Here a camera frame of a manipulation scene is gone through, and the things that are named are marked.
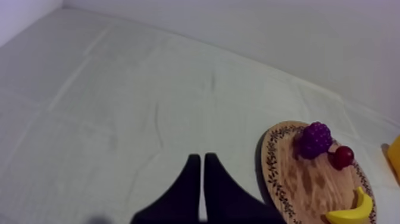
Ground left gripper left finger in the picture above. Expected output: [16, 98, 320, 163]
[130, 154, 201, 224]

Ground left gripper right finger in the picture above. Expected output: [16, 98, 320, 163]
[204, 153, 288, 224]

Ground round wooden board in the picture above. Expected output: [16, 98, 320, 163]
[261, 120, 377, 224]

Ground yellow plastic basket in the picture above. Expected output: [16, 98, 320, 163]
[386, 135, 400, 185]

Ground purple toy grapes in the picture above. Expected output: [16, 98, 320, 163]
[299, 122, 333, 160]

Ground small red fruit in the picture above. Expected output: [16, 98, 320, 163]
[328, 145, 355, 171]

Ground yellow toy banana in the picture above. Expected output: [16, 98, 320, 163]
[325, 186, 374, 224]

